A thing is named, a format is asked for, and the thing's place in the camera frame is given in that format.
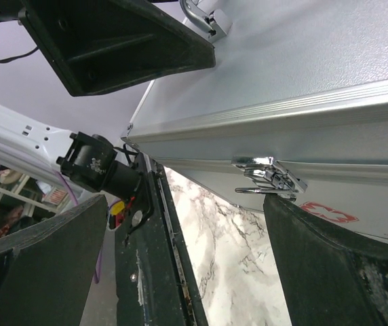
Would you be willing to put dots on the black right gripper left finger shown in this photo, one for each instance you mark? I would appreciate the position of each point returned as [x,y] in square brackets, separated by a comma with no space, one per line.
[46,269]

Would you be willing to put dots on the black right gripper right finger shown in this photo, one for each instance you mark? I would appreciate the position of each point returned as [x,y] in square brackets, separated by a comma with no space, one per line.
[329,275]

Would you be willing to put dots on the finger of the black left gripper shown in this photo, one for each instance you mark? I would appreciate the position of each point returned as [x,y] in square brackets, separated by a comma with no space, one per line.
[99,47]

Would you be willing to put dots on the grey metal medicine box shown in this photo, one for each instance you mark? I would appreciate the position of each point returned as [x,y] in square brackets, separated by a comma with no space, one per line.
[297,105]

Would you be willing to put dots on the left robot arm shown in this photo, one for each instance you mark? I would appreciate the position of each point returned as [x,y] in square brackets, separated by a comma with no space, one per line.
[88,161]

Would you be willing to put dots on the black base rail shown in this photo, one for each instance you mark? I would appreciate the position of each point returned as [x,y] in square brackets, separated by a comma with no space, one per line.
[155,282]

